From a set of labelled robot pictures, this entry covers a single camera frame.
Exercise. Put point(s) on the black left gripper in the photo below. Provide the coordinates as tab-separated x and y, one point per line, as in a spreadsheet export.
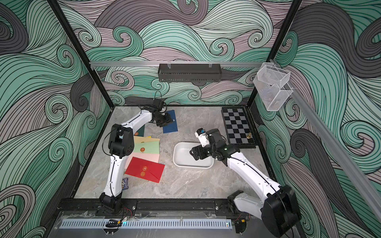
168	120

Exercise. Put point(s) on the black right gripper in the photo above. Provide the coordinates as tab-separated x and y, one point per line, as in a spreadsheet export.
199	151

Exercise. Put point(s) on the dark blue envelope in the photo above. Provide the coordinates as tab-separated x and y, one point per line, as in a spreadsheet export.
172	127

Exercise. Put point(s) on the light green envelope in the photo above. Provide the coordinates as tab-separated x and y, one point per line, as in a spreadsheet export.
147	147

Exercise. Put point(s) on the tan kraft envelope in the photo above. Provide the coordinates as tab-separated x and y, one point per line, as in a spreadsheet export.
139	139

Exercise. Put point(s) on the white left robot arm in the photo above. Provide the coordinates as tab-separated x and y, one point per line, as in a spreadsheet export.
121	145

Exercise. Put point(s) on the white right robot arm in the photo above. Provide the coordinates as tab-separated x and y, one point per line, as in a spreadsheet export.
276	205

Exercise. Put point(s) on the white plastic storage box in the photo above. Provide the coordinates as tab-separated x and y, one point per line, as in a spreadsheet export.
182	157

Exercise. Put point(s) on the blue playing card box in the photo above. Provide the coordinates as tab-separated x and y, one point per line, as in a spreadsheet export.
125	184

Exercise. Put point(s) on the dark green envelope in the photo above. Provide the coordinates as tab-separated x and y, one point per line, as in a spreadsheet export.
140	132

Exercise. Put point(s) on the black white chessboard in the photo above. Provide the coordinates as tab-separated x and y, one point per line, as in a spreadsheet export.
238	126

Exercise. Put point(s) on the pink envelope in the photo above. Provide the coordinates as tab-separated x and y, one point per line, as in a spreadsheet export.
145	156

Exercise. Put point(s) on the red envelope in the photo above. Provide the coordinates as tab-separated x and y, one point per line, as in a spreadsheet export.
145	169

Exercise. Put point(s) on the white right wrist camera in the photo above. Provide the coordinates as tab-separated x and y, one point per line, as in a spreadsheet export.
202	137

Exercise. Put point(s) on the black wall shelf tray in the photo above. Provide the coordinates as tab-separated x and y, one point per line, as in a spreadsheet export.
194	72

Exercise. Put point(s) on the clear acrylic wall bin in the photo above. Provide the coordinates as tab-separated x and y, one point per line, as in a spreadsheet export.
272	84

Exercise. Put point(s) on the white perforated cable duct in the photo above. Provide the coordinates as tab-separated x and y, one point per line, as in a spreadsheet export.
181	223

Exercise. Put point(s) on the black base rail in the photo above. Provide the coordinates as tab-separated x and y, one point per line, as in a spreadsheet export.
220	207

